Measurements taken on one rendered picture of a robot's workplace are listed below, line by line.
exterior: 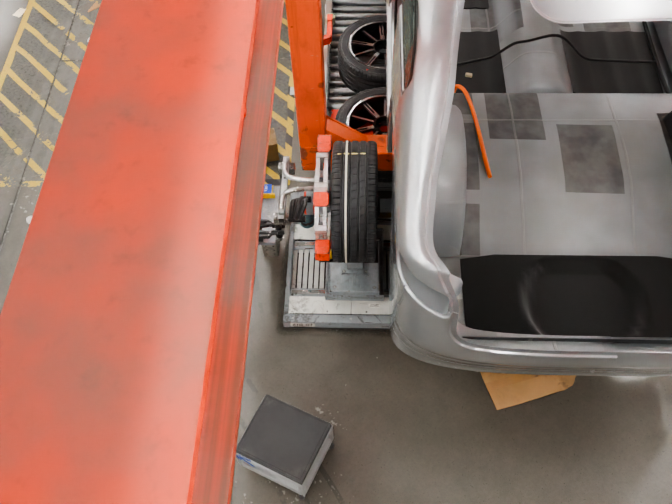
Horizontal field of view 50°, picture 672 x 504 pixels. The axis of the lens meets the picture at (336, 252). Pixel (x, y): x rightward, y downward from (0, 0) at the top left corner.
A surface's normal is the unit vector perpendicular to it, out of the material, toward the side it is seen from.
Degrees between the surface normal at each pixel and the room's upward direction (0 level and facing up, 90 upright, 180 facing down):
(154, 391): 0
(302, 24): 90
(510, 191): 22
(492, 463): 0
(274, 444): 0
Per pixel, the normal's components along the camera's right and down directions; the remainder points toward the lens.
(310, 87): -0.03, 0.84
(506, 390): 0.00, -0.54
